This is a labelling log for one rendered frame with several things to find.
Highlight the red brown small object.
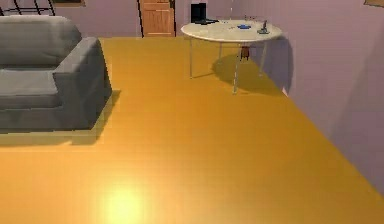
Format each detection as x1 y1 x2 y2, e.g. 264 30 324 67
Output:
239 45 251 62

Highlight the white round table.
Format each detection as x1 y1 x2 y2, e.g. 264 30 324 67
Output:
180 19 284 95

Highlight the wooden room door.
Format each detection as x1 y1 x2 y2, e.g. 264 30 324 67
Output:
138 0 177 38

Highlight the black laptop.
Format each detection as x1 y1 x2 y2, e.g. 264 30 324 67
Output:
190 2 220 26

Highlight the dark framed picture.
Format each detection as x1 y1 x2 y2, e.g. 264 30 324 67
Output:
52 0 86 8

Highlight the grey sofa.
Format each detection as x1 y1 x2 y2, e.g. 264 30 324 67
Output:
0 14 113 132

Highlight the black metal frame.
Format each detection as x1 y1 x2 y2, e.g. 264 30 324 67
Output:
0 0 57 17

